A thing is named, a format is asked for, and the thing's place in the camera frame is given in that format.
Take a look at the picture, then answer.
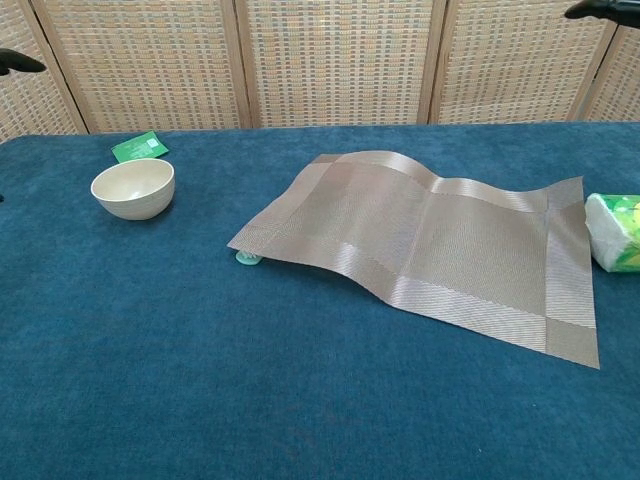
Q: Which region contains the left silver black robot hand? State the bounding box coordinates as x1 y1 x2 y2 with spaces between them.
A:
0 48 46 76

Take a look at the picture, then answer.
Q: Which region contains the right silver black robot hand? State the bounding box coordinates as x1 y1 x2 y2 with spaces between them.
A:
563 0 640 25

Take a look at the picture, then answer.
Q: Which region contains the light brown bowl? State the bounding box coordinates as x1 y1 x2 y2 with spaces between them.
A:
90 158 177 221

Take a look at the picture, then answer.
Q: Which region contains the gray woven placemat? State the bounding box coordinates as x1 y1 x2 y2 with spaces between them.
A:
225 150 600 371

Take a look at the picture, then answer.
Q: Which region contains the woven bamboo screen panel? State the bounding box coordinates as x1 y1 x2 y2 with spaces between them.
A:
429 0 629 126
569 0 640 124
29 0 254 135
233 0 446 130
0 0 89 144

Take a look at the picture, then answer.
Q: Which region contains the green square sachet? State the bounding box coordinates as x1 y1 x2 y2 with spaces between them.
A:
110 130 170 164

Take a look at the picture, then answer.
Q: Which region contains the green tissue pack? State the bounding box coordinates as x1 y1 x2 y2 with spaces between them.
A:
584 192 640 274

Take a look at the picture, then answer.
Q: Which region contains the blue table cover cloth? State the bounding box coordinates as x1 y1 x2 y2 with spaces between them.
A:
0 121 640 480

